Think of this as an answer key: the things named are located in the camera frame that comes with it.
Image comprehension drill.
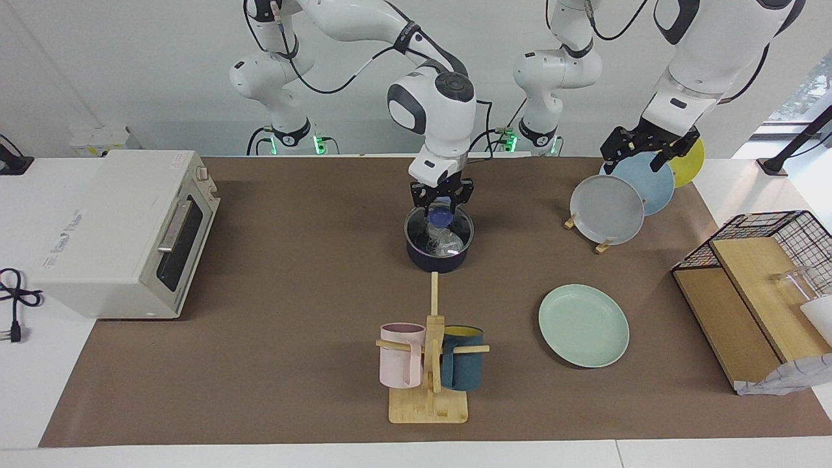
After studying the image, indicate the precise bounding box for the pink mug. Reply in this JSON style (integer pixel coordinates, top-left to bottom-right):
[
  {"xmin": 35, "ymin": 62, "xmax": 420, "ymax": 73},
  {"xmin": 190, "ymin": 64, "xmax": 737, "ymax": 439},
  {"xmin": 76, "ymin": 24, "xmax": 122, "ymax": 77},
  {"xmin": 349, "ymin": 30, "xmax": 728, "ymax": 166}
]
[{"xmin": 380, "ymin": 323, "xmax": 426, "ymax": 389}]

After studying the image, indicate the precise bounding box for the black left arm base cable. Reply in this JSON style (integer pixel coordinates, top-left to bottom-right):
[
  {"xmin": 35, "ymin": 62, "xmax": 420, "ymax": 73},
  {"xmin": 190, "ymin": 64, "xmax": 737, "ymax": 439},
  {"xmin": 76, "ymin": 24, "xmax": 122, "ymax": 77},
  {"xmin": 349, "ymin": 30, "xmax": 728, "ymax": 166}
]
[{"xmin": 467, "ymin": 97, "xmax": 528, "ymax": 154}]

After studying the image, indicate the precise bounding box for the black wire basket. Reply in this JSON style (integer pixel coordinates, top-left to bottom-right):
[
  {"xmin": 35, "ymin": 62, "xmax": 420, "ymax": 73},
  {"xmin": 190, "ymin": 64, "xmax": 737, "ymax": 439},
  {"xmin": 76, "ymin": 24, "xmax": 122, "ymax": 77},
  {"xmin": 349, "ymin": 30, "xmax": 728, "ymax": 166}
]
[{"xmin": 671, "ymin": 210, "xmax": 832, "ymax": 297}]

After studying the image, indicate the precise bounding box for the black desk clamp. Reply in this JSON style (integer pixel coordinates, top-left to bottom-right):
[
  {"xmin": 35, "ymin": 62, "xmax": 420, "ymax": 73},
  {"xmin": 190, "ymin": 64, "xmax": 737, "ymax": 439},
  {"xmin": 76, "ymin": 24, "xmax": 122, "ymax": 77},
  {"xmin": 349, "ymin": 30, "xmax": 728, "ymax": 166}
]
[{"xmin": 0, "ymin": 135, "xmax": 34, "ymax": 176}]

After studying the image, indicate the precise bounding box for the glass lid with blue knob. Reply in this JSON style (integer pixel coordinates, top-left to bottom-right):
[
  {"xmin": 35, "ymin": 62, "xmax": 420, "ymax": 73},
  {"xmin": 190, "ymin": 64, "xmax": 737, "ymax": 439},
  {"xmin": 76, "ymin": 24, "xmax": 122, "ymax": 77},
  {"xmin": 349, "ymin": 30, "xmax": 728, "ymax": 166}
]
[{"xmin": 403, "ymin": 203, "xmax": 474, "ymax": 256}]

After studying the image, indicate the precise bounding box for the bamboo two-tier shelf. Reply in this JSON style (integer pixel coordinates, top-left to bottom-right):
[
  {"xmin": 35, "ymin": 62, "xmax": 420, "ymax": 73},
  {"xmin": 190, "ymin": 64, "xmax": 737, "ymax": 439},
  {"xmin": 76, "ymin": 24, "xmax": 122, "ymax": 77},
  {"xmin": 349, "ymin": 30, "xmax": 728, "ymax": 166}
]
[{"xmin": 673, "ymin": 237, "xmax": 832, "ymax": 391}]

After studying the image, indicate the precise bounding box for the white wall socket box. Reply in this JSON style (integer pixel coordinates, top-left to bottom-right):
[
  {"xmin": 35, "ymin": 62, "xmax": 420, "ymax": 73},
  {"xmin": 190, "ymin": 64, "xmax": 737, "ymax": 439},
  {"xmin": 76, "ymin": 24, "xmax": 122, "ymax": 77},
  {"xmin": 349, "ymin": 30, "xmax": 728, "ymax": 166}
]
[{"xmin": 70, "ymin": 127, "xmax": 131, "ymax": 157}]

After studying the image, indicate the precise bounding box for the dark blue saucepan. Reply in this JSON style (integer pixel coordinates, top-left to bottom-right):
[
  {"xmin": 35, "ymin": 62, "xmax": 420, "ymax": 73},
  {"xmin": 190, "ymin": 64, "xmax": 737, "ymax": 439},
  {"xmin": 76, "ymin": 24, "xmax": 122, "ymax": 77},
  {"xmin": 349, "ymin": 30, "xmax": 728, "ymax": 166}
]
[{"xmin": 403, "ymin": 205, "xmax": 475, "ymax": 274}]

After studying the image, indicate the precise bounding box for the wooden plate rack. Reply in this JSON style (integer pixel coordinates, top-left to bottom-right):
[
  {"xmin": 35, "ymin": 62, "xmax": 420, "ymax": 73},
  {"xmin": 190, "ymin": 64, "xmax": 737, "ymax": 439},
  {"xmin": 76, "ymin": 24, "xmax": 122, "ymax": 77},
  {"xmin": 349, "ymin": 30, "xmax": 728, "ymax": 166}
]
[{"xmin": 564, "ymin": 211, "xmax": 613, "ymax": 255}]

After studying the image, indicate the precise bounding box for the clear glass cup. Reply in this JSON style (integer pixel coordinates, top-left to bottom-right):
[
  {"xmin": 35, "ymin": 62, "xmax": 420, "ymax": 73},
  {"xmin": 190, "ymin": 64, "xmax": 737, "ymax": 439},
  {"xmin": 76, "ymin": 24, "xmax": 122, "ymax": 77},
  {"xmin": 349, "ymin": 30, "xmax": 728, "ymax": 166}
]
[{"xmin": 770, "ymin": 265, "xmax": 822, "ymax": 301}]

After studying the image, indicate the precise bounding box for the black arm base cable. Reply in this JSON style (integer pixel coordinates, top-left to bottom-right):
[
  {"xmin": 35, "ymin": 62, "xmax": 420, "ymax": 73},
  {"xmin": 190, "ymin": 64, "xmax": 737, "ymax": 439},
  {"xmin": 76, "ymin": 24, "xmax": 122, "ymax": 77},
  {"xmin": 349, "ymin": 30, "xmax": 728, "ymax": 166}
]
[
  {"xmin": 467, "ymin": 97, "xmax": 528, "ymax": 154},
  {"xmin": 246, "ymin": 126, "xmax": 275, "ymax": 157}
]

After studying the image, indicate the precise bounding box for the grey patterned cloth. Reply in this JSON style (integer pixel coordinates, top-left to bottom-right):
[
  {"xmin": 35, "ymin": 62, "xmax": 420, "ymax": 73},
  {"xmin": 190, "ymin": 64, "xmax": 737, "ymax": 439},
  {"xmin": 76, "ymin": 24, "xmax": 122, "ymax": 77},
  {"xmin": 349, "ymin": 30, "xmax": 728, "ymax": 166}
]
[{"xmin": 734, "ymin": 354, "xmax": 832, "ymax": 396}]

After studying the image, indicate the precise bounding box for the white cup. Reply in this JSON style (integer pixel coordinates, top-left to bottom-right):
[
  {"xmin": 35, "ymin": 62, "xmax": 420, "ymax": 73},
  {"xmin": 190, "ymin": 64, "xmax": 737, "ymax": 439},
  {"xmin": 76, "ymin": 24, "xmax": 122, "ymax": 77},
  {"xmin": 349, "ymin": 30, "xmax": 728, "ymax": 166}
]
[{"xmin": 799, "ymin": 296, "xmax": 832, "ymax": 345}]

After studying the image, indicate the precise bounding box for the black right arm base cable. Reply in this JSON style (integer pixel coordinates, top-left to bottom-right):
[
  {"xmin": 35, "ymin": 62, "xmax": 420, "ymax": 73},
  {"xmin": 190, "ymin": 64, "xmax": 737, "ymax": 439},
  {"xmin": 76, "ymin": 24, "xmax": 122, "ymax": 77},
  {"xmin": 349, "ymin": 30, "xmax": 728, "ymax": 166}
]
[{"xmin": 246, "ymin": 126, "xmax": 275, "ymax": 157}]

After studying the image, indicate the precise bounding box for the wooden mug tree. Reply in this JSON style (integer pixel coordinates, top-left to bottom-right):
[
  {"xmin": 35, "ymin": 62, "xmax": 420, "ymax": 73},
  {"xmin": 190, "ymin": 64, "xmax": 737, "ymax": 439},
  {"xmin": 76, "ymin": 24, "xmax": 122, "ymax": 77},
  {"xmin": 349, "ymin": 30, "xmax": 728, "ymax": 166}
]
[{"xmin": 375, "ymin": 272, "xmax": 490, "ymax": 424}]

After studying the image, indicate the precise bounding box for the mint green plate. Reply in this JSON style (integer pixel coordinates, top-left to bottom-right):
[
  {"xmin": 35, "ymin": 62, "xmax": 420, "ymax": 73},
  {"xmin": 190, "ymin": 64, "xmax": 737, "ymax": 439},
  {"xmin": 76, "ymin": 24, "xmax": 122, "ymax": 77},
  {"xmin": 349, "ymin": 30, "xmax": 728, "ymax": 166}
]
[{"xmin": 538, "ymin": 284, "xmax": 631, "ymax": 369}]

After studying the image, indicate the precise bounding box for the yellow plate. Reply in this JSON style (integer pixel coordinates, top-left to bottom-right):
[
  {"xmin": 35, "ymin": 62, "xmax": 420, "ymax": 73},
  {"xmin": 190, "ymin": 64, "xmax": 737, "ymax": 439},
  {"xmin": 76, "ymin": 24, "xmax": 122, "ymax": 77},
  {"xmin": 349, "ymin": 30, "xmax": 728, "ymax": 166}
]
[{"xmin": 668, "ymin": 136, "xmax": 705, "ymax": 189}]

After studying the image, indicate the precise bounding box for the black power cable with plug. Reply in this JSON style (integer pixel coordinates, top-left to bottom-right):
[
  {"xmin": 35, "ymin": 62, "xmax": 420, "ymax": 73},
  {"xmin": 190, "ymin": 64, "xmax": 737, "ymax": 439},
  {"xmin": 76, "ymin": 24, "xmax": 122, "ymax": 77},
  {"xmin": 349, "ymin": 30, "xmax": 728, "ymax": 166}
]
[{"xmin": 0, "ymin": 268, "xmax": 44, "ymax": 344}]

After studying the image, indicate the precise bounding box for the grey plate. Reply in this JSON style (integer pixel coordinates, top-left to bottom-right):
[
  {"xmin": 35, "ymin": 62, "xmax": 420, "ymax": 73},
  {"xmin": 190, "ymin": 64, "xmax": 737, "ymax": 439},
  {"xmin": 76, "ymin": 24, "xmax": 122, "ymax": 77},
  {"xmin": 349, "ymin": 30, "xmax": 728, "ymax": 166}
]
[{"xmin": 570, "ymin": 174, "xmax": 645, "ymax": 246}]

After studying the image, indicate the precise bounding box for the brown table mat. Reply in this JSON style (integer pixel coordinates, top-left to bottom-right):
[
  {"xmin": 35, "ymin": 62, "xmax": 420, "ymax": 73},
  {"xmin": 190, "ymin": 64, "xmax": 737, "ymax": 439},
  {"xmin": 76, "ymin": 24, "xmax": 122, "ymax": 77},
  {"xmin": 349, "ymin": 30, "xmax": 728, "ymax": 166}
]
[{"xmin": 39, "ymin": 156, "xmax": 832, "ymax": 448}]

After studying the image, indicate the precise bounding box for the white toaster oven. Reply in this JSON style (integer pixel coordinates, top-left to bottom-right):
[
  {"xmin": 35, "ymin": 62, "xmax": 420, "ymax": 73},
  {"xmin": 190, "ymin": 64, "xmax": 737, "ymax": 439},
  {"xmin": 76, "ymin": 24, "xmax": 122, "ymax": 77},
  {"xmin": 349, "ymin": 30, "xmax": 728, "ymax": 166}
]
[{"xmin": 31, "ymin": 149, "xmax": 222, "ymax": 320}]

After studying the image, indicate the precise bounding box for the clear vermicelli packet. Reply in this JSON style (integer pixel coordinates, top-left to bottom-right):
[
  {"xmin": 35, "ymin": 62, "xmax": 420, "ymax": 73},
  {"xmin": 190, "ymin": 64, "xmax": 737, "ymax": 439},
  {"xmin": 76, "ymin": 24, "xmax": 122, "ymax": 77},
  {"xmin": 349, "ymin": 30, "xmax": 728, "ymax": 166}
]
[{"xmin": 426, "ymin": 226, "xmax": 465, "ymax": 255}]

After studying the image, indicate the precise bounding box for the light blue plate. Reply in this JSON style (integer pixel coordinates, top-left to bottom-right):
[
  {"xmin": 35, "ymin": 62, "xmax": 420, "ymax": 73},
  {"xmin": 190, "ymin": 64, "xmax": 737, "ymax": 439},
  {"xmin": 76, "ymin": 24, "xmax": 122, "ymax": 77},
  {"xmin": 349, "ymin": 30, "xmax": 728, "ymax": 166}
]
[{"xmin": 599, "ymin": 151, "xmax": 675, "ymax": 216}]

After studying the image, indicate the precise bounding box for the dark teal mug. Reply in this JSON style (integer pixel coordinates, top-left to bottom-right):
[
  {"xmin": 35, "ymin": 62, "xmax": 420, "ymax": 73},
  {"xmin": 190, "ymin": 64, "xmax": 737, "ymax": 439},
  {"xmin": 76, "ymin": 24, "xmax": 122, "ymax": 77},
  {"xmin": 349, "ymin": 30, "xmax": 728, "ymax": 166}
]
[{"xmin": 441, "ymin": 326, "xmax": 484, "ymax": 391}]

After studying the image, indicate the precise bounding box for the black clamp stand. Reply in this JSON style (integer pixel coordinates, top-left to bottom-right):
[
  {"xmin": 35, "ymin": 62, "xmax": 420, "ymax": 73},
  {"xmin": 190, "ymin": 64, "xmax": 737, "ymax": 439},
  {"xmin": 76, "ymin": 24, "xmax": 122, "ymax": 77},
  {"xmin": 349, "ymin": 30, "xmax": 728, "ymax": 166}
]
[{"xmin": 757, "ymin": 104, "xmax": 832, "ymax": 176}]

